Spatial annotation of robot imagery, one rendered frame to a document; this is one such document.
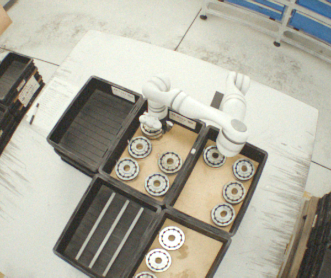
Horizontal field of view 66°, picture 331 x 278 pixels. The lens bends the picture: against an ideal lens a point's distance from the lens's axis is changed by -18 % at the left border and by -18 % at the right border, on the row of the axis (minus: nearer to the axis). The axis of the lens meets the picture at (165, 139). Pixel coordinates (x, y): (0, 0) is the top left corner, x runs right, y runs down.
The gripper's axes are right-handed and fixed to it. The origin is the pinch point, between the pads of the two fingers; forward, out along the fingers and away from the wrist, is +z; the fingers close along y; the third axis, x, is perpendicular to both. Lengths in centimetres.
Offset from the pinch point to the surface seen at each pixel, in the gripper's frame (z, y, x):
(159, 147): 4.2, -3.3, 6.2
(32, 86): 47, 117, -11
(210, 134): -0.2, -21.1, -7.4
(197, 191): 4.4, -26.5, 17.0
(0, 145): 54, 115, 40
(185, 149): 4.3, -13.6, 1.9
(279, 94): 18, -48, -60
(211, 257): 4, -45, 41
